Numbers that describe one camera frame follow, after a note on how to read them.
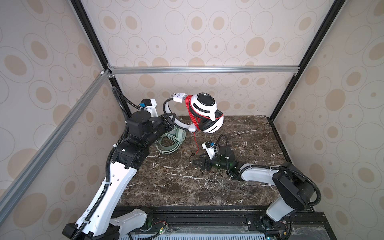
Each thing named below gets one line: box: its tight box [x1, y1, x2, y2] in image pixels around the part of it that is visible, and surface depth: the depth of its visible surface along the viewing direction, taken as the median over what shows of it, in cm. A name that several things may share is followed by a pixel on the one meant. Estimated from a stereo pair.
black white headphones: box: [163, 92, 224, 134], surface depth 51 cm
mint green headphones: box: [155, 127, 186, 154], surface depth 102 cm
